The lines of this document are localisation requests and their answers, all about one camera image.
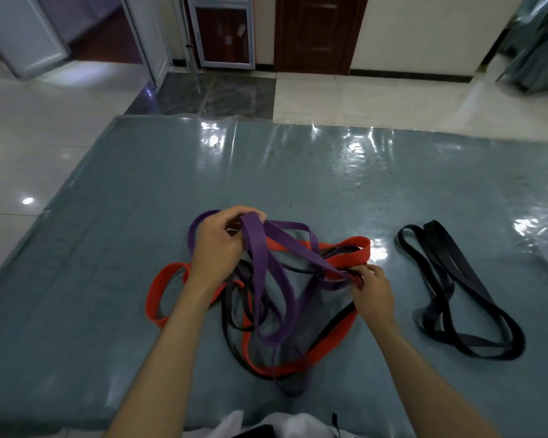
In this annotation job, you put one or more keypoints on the white framed glass door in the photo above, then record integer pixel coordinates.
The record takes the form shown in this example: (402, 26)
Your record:
(221, 31)

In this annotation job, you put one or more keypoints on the red resistance band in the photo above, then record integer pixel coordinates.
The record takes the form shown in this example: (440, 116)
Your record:
(358, 253)

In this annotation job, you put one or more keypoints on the person's left hand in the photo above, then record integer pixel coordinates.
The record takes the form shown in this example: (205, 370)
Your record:
(214, 255)

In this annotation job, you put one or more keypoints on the person's white shirt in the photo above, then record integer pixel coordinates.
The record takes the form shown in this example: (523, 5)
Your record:
(292, 424)

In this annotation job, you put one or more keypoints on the teal felt table cover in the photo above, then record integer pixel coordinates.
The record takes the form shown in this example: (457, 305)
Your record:
(118, 200)

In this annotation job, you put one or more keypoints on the person's right forearm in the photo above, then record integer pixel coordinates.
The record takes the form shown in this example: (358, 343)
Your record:
(424, 387)

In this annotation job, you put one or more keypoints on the narrow black resistance band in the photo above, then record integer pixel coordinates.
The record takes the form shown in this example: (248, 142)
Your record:
(225, 319)

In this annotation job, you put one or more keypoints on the person's right hand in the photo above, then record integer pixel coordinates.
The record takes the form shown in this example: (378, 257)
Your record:
(374, 301)

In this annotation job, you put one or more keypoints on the wide black resistance band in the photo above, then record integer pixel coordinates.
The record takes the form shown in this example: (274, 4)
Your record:
(461, 264)

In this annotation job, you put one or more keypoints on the white open door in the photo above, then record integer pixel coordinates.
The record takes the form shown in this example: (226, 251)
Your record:
(23, 36)

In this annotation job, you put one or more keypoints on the narrow white door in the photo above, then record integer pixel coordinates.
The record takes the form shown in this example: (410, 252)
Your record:
(150, 41)

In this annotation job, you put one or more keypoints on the dark brown wooden door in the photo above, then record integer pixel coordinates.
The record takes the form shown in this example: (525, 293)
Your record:
(319, 36)

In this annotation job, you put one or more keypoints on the person's left forearm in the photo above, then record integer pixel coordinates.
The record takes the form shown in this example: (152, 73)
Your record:
(164, 369)

